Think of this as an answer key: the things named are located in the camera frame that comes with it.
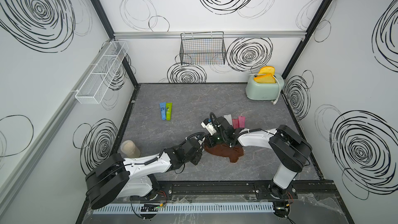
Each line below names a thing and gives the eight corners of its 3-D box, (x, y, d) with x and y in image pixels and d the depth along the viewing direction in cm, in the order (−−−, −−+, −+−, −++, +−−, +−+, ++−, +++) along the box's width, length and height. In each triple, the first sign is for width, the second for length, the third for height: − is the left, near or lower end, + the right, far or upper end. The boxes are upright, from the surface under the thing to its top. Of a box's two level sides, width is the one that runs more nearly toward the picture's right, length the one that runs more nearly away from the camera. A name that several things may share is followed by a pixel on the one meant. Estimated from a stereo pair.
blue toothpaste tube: (160, 120, 102) (159, 118, 100) (160, 104, 110) (159, 102, 108) (166, 119, 102) (165, 117, 100) (166, 104, 111) (165, 101, 109)
